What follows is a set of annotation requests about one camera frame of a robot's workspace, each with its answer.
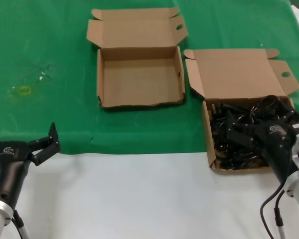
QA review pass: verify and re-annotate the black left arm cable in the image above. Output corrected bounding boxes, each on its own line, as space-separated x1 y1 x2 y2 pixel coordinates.
11 210 30 239

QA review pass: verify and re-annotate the shallow open cardboard box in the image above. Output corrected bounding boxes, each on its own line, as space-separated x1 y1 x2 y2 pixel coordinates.
86 7 189 110

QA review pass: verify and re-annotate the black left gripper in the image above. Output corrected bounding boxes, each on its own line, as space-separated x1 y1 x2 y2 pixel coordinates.
0 121 61 207

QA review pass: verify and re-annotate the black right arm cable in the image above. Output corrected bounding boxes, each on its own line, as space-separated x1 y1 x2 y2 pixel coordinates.
261 183 288 239

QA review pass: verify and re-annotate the deep open cardboard box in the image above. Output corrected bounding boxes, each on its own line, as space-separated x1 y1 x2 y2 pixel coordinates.
183 48 299 175

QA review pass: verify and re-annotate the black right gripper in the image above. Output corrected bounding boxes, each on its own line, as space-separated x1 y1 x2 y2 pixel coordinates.
225 102 299 185

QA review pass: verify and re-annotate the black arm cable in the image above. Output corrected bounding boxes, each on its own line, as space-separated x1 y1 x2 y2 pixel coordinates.
11 210 30 239
261 183 288 239

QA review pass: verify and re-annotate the green tablecloth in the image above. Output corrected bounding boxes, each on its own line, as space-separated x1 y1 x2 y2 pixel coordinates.
0 0 299 157

